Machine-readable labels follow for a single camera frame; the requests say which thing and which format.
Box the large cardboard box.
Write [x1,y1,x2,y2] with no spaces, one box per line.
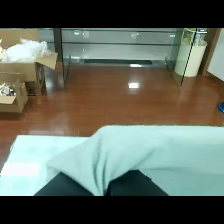
[0,28,59,98]

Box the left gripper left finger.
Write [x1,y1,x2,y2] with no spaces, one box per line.
[33,171,95,197]

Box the glass cabinet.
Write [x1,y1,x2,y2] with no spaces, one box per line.
[37,27,208,88]

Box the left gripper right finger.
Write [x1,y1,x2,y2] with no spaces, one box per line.
[105,169,170,197]

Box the pale green polo shirt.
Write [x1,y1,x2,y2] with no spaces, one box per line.
[46,124,224,197]

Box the cream cylinder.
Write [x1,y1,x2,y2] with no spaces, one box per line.
[174,37,208,78]

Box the small cardboard box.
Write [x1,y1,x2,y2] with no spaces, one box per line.
[0,80,30,114]

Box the white plastic wrap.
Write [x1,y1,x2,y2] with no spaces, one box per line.
[0,37,53,64]

